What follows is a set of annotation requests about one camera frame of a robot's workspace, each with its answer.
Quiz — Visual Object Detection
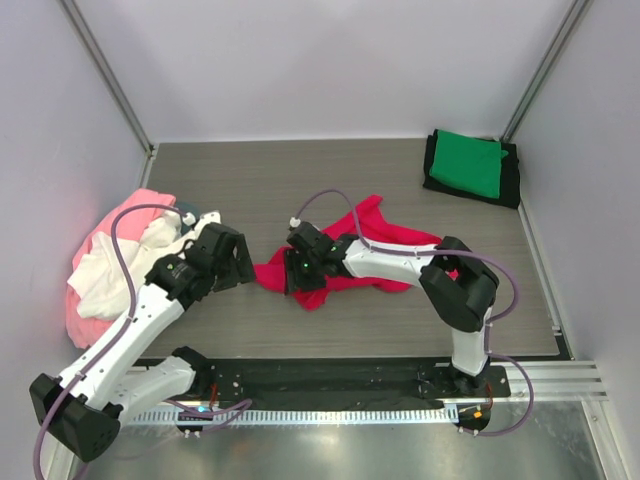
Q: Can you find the white t-shirt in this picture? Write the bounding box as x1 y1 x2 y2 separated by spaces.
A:
67 211 196 321

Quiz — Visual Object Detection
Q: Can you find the light pink t-shirt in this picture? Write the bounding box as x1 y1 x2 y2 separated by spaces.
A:
65 188 181 349

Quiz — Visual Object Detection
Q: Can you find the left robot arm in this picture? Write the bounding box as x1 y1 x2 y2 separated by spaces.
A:
29 223 255 463

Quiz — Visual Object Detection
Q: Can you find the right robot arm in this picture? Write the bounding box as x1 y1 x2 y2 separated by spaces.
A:
284 218 499 396

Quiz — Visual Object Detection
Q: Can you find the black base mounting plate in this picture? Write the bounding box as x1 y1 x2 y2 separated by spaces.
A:
178 357 511 412

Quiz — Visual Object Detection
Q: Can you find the folded green t-shirt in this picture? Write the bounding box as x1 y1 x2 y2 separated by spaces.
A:
429 130 504 199

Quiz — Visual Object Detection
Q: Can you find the folded black t-shirt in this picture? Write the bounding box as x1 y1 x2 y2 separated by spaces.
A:
423 129 521 210

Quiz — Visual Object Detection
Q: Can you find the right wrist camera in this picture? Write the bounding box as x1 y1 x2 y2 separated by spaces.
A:
286 217 323 251

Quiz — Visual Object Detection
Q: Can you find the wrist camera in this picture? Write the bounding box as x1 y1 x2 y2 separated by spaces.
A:
181 210 221 237
286 217 323 251

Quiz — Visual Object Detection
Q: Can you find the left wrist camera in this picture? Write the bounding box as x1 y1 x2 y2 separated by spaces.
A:
181 210 221 237

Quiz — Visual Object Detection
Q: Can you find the white slotted cable duct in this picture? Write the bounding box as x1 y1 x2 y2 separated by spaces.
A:
130 404 459 427

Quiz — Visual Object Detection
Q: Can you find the aluminium front rail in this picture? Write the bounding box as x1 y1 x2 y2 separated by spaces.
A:
59 362 609 409

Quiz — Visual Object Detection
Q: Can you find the left aluminium frame post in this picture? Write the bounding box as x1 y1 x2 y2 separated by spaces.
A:
59 0 154 156

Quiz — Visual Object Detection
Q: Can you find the aluminium frame post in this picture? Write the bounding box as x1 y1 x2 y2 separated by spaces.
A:
500 0 593 142
59 0 154 156

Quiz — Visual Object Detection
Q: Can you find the right aluminium frame post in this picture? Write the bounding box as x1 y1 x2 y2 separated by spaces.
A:
500 0 593 142

